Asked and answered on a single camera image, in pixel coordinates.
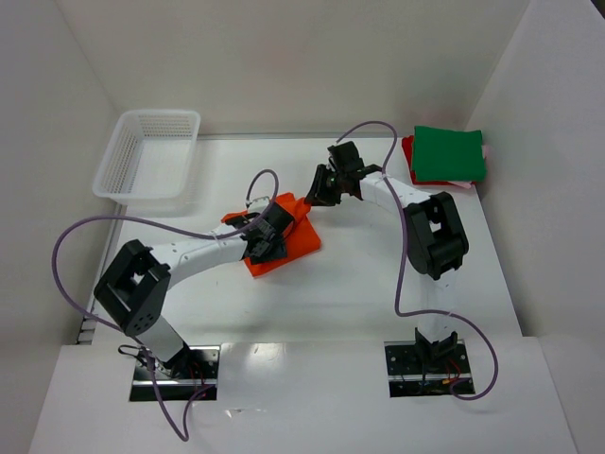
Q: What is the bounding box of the orange t shirt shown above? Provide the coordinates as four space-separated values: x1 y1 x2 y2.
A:
243 192 321 277

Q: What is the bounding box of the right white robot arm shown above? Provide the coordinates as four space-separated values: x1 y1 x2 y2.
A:
305 142 469 365

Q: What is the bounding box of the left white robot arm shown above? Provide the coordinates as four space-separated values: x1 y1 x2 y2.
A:
94 203 295 378

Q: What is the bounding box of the red folded t shirt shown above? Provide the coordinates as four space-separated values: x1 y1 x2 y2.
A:
402 135 450 186

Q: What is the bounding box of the green folded t shirt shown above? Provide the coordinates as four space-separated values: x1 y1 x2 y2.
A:
411 126 487 183

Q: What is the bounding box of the pink folded t shirt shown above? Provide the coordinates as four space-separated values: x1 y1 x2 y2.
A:
450 145 491 189

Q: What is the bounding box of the white plastic basket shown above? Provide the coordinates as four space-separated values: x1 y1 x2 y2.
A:
92 109 201 206

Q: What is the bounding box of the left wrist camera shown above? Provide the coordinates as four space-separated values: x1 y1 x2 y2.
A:
246 196 271 214

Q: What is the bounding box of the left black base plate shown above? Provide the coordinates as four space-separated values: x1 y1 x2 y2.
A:
118 344 220 402

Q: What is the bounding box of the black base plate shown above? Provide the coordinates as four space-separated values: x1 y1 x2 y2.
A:
118 344 220 402
384 341 475 397

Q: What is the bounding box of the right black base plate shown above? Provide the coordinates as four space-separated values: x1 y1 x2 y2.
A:
384 341 475 397

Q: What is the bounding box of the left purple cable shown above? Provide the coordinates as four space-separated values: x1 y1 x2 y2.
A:
51 168 280 442

